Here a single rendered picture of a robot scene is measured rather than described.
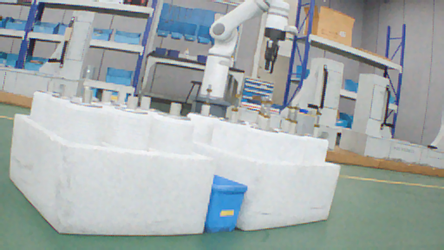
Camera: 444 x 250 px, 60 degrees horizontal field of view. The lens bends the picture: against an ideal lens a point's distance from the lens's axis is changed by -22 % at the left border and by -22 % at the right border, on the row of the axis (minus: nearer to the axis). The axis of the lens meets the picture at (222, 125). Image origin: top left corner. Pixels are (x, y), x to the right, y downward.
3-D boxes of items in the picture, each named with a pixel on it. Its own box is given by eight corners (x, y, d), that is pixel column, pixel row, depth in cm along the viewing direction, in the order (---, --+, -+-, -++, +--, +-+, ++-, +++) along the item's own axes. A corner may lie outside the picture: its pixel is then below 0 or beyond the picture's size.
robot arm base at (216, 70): (198, 95, 201) (205, 55, 200) (219, 100, 203) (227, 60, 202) (201, 96, 192) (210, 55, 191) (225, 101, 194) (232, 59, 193)
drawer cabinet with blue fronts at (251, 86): (226, 120, 751) (235, 75, 747) (256, 125, 761) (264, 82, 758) (236, 123, 694) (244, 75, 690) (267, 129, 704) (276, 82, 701)
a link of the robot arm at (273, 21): (296, 32, 152) (298, 16, 151) (263, 25, 154) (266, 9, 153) (297, 36, 160) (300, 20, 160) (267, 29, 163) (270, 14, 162)
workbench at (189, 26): (135, 103, 730) (162, -10, 720) (224, 119, 762) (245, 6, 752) (138, 106, 662) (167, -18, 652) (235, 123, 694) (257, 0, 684)
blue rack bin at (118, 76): (105, 82, 631) (107, 67, 630) (129, 86, 640) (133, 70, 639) (103, 82, 583) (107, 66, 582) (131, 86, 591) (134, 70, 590)
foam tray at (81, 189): (9, 178, 107) (15, 113, 106) (116, 187, 134) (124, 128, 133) (58, 233, 79) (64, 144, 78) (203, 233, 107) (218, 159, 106)
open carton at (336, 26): (297, 36, 689) (302, 7, 687) (336, 49, 710) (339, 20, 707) (314, 35, 634) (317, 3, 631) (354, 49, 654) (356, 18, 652)
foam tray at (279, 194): (154, 190, 144) (163, 132, 143) (243, 192, 171) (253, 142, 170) (244, 231, 116) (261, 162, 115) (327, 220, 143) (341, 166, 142)
